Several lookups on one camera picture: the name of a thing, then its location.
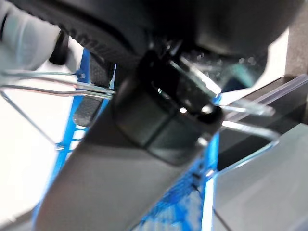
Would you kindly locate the black shelf board clear rail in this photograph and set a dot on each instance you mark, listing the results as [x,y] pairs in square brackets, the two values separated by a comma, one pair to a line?
[240,151]

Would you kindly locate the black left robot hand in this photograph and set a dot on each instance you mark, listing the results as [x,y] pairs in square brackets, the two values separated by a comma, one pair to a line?
[132,168]

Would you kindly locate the blue plastic shopping basket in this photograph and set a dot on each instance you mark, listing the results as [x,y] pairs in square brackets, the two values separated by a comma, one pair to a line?
[183,207]

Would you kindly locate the silver left robot leg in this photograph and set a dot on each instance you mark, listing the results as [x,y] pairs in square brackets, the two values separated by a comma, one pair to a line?
[24,41]

